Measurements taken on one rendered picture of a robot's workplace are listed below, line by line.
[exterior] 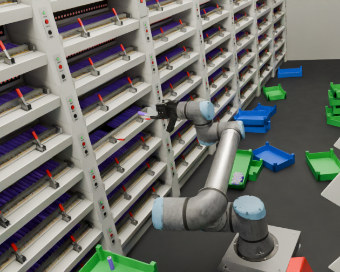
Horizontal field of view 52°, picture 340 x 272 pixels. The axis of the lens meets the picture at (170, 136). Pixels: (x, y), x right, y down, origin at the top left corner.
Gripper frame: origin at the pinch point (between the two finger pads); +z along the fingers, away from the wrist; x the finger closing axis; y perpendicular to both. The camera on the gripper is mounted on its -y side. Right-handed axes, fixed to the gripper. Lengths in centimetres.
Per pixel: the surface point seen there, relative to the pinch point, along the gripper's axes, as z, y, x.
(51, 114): 23.7, 17.1, 39.6
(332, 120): -67, -78, -176
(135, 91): 15.0, 9.4, -13.5
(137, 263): -21, -41, 60
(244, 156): -16, -69, -84
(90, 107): 21.2, 11.9, 17.1
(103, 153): 16.8, -11.3, 22.7
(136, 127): 16.5, -10.7, -7.8
